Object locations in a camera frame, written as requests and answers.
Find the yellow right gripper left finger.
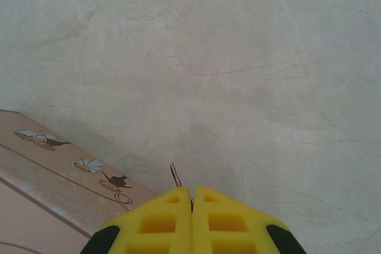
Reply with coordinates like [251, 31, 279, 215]
[79, 186, 193, 254]

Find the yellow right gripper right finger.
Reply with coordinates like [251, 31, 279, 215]
[192, 185, 308, 254]

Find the small silver key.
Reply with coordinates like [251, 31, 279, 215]
[169, 162, 196, 212]

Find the pink printed box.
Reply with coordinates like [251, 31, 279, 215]
[0, 109, 161, 254]

